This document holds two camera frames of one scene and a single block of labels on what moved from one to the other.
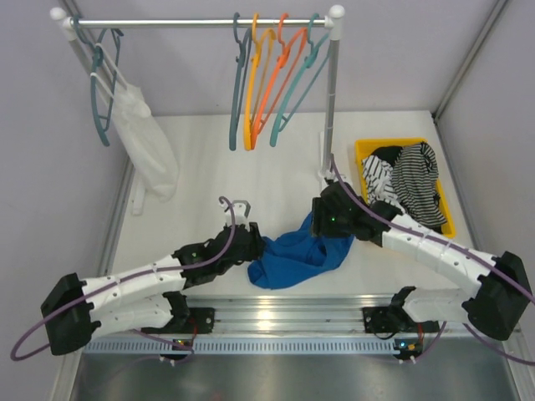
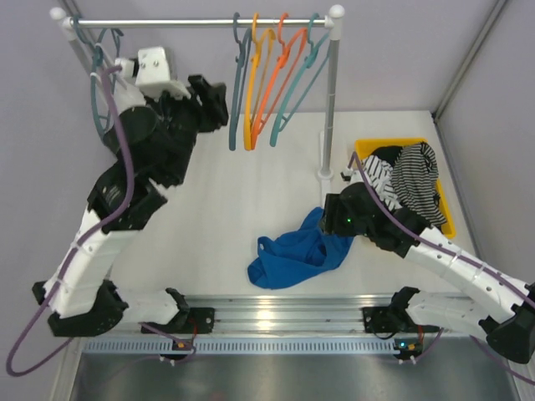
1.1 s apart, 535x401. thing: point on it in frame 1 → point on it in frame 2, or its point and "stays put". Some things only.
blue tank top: (296, 256) stays put
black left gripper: (254, 241) → (205, 104)
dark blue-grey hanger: (242, 62) stays put
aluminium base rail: (299, 324) stays put
